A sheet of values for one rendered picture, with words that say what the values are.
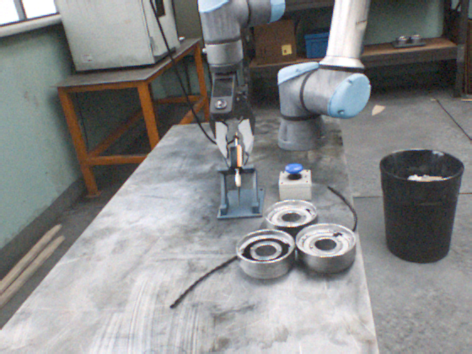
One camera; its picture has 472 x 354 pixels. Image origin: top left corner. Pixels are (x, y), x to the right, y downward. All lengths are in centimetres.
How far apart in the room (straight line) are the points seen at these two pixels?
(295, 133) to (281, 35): 300
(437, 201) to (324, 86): 99
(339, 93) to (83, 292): 73
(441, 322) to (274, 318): 126
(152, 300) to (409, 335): 123
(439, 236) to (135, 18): 209
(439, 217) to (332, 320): 141
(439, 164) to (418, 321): 72
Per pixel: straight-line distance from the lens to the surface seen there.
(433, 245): 216
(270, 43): 426
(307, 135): 129
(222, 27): 93
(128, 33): 302
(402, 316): 193
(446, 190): 202
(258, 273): 79
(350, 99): 117
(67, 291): 91
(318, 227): 87
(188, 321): 75
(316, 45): 429
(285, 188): 102
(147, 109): 284
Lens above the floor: 130
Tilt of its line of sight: 24 degrees down
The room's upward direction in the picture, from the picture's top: 8 degrees counter-clockwise
